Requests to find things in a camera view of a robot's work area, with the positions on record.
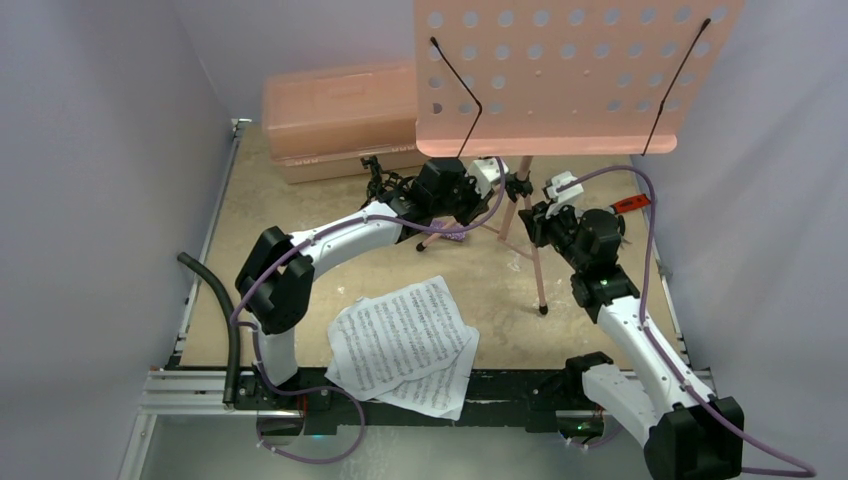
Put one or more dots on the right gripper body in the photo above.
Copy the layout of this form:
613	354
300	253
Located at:
538	225

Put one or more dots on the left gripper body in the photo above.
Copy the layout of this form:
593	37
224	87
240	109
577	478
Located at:
462	202

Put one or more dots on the pink music stand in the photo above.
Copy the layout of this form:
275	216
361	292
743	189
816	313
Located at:
549	78

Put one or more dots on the sheet music page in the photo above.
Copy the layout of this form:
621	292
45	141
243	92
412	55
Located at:
423	370
427	304

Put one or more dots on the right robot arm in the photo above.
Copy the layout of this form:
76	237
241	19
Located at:
684	430

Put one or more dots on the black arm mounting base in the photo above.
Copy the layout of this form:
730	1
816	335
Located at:
538	401

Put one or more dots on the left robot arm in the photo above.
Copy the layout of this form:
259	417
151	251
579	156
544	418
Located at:
276	280

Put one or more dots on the purple glitter microphone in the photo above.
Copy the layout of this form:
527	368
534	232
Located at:
451	234

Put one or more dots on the black microphone tripod stand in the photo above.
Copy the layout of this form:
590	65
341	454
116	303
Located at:
381	181

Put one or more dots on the pink plastic storage box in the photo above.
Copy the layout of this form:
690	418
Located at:
320	123

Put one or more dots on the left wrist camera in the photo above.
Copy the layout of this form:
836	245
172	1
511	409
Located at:
489	173

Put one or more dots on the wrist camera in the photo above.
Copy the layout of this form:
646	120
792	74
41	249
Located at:
560	191
489	173

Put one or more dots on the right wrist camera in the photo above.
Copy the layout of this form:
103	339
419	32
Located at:
560	191

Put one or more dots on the red handled pliers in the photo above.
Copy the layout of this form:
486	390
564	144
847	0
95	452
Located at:
629	204

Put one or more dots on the aluminium table frame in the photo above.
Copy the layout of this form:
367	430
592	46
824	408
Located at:
408	356

